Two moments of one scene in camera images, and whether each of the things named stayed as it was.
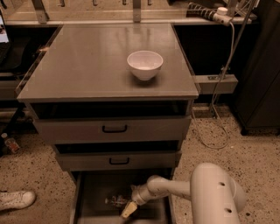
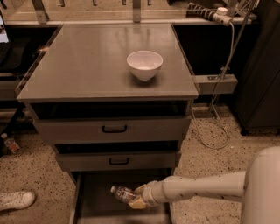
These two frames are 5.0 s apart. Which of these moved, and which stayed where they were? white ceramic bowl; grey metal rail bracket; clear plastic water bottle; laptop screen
Moved: clear plastic water bottle
Stayed: white ceramic bowl; grey metal rail bracket; laptop screen
